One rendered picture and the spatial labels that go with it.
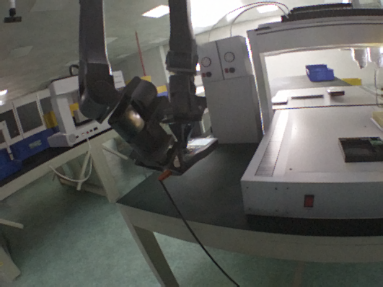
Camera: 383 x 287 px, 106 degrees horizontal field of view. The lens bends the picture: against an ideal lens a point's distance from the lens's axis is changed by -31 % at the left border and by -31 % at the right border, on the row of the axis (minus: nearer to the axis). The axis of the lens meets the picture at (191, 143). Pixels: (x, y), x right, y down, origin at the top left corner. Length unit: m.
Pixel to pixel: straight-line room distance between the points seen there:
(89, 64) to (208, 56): 0.62
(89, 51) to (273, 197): 0.48
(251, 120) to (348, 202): 0.59
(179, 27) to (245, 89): 0.45
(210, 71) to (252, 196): 0.61
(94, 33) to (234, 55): 0.58
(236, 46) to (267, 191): 0.61
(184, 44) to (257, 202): 0.42
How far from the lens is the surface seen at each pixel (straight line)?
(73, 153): 2.07
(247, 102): 0.89
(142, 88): 0.43
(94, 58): 0.42
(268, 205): 0.47
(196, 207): 0.58
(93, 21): 0.49
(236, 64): 0.87
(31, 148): 2.83
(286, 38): 0.79
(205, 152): 0.55
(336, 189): 0.44
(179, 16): 0.52
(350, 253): 0.52
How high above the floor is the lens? 1.09
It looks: 18 degrees down
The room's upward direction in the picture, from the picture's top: 13 degrees counter-clockwise
